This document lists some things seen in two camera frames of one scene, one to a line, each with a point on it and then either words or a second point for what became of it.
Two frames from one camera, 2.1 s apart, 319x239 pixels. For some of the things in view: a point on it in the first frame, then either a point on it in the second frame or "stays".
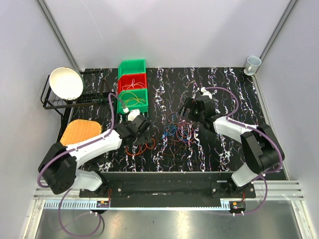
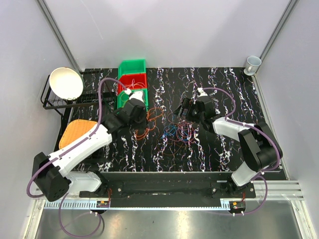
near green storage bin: (132, 99) stays
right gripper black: (190, 104) stays
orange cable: (145, 146) → (150, 120)
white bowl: (66, 82) stays
